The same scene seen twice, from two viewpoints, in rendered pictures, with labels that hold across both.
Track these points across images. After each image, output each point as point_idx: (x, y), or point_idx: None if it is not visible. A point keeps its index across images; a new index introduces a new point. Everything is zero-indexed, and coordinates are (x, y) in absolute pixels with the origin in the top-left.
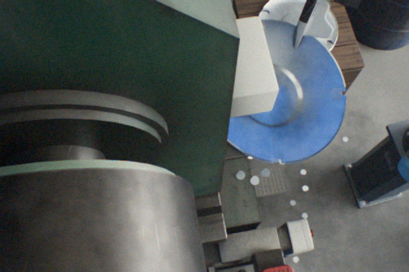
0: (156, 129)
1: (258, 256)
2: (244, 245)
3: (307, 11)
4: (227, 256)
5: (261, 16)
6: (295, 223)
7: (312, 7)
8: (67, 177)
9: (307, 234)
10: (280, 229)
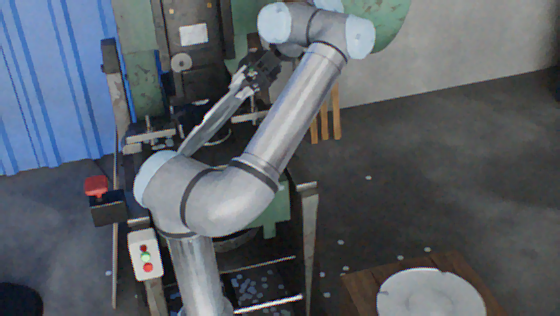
0: None
1: (120, 190)
2: (135, 201)
3: (238, 66)
4: (128, 194)
5: (432, 272)
6: (151, 232)
7: (240, 66)
8: None
9: (141, 240)
10: (148, 226)
